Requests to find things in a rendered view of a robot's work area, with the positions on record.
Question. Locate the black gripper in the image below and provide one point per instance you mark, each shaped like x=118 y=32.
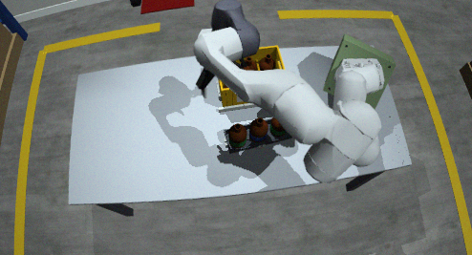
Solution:
x=206 y=76

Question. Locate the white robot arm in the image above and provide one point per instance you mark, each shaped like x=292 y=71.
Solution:
x=338 y=140

